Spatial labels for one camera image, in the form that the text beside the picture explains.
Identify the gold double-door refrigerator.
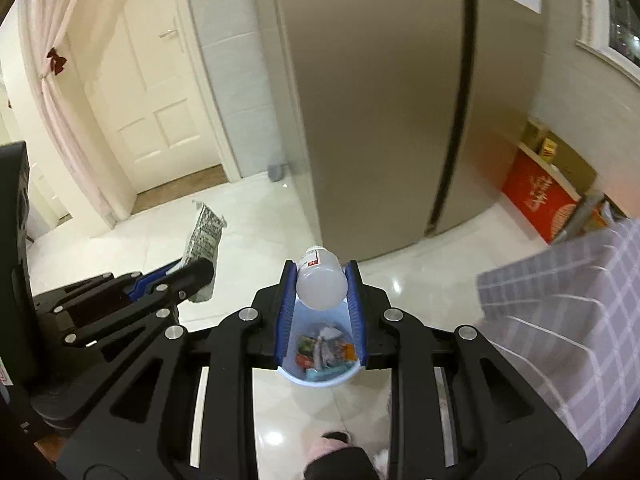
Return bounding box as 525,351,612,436
270,0,546,263

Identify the white panelled door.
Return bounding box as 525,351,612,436
82,0,226,193

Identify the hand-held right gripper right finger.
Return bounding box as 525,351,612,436
345,260,587,480

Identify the white plastic bottle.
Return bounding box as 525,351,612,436
296,246,349,312

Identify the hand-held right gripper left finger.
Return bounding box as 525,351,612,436
56,259,301,480

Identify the grey printed foil packet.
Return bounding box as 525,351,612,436
177,199,227,305

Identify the red gift box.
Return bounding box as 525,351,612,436
501,149,583,245

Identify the dark red bow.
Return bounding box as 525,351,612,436
46,47,68,77

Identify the pink sheer curtain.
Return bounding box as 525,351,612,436
17,0,138,226

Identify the light blue plastic bucket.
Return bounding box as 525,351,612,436
277,297,362,390

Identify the purple checked tablecloth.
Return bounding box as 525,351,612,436
475,217,640,466

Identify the brown door mat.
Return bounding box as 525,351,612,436
130,164,228,213

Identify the white framed window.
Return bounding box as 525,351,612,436
575,0,640,86

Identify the yellow packet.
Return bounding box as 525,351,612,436
536,135,560,163

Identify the heap of crumpled wrappers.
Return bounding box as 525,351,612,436
295,325,358,381

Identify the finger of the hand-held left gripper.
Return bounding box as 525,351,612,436
60,258,217,361
32,260,183,321

